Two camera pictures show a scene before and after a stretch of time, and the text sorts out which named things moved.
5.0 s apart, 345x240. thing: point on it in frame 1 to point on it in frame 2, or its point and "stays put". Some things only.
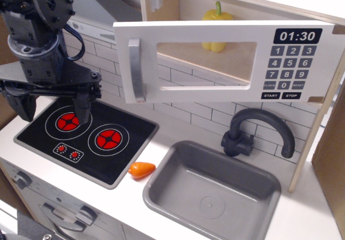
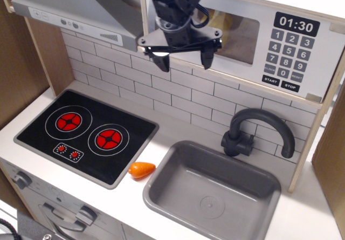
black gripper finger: (25, 104) to (163, 62)
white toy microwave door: (295, 60) to (285, 52)
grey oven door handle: (74, 220) stays put
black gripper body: (46, 69) to (182, 37)
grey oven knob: (22, 179) stays put
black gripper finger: (82, 103) to (207, 56)
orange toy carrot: (139, 170) stays put
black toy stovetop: (103, 149) stays put
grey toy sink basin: (228, 198) stays put
